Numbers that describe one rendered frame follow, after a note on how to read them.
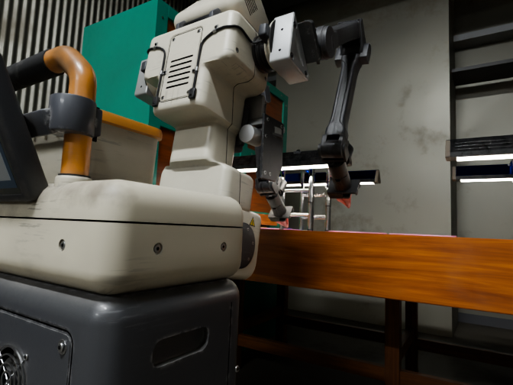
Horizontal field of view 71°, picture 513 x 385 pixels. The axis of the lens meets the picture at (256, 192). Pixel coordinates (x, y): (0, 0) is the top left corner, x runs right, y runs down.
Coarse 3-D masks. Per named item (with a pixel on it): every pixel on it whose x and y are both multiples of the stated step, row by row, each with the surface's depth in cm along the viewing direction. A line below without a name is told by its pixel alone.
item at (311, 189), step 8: (296, 152) 158; (312, 176) 171; (312, 184) 171; (312, 192) 170; (312, 200) 170; (312, 208) 170; (296, 216) 173; (304, 216) 171; (312, 216) 170; (312, 224) 169
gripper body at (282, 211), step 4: (272, 208) 152; (276, 208) 151; (280, 208) 152; (284, 208) 154; (288, 208) 156; (292, 208) 156; (272, 212) 158; (276, 212) 153; (280, 212) 153; (284, 212) 154; (288, 212) 154; (268, 216) 157; (272, 216) 156; (276, 216) 155; (280, 216) 154; (284, 216) 153; (288, 216) 152
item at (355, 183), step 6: (348, 174) 116; (336, 180) 116; (342, 180) 115; (348, 180) 116; (354, 180) 120; (330, 186) 122; (336, 186) 118; (342, 186) 117; (348, 186) 117; (354, 186) 118; (330, 192) 120; (336, 192) 119; (342, 192) 118; (348, 192) 117; (354, 192) 116
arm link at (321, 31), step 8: (344, 24) 107; (352, 24) 112; (360, 24) 116; (320, 32) 86; (328, 32) 87; (336, 32) 92; (344, 32) 106; (352, 32) 112; (360, 32) 117; (320, 40) 86; (328, 40) 88; (336, 40) 92; (344, 40) 106; (352, 40) 123; (360, 40) 118; (320, 48) 87; (328, 48) 88; (344, 48) 122; (352, 48) 120; (360, 48) 119; (328, 56) 88
